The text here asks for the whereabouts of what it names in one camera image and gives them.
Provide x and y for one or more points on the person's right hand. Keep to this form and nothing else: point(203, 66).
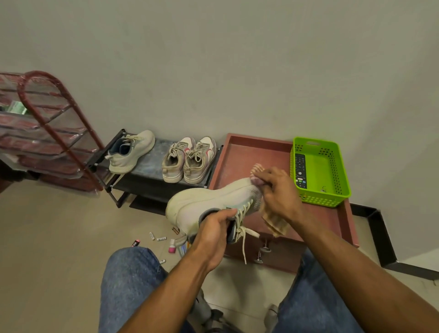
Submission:
point(283, 197)

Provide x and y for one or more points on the person's left hand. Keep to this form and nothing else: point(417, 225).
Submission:
point(212, 240)

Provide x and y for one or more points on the striped yellow cleaning cloth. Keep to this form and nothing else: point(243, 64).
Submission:
point(276, 224)

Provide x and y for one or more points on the black remote control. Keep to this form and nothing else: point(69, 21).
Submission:
point(301, 169)

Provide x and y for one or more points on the grey-blue sneaker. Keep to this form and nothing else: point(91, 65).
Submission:
point(199, 202)
point(144, 140)

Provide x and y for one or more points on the red-brown drawer cabinet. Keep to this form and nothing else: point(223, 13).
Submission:
point(240, 157)

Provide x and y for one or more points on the white pink sneaker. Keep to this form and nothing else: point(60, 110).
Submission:
point(173, 169)
point(199, 169)

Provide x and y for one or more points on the pink highlighter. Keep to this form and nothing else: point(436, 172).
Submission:
point(136, 243)

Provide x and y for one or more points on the person's right forearm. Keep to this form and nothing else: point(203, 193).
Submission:
point(363, 274)

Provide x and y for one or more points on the person's left forearm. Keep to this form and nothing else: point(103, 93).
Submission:
point(168, 298)

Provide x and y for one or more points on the person's grey slipper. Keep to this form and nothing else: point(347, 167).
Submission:
point(271, 319)
point(202, 307)

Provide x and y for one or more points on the person's right leg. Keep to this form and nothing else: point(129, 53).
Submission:
point(308, 308)

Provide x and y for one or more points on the green plastic basket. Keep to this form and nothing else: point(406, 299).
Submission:
point(326, 168)

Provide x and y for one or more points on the black stool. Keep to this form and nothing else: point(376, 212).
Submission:
point(219, 324)

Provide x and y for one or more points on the black shoe rack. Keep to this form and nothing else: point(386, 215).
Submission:
point(151, 164)

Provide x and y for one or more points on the black baseboard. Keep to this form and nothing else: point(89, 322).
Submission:
point(384, 236)

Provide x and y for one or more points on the red metal rack plastic-wrapped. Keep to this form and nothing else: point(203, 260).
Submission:
point(44, 144)

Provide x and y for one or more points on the green white packet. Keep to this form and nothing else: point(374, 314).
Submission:
point(15, 108)

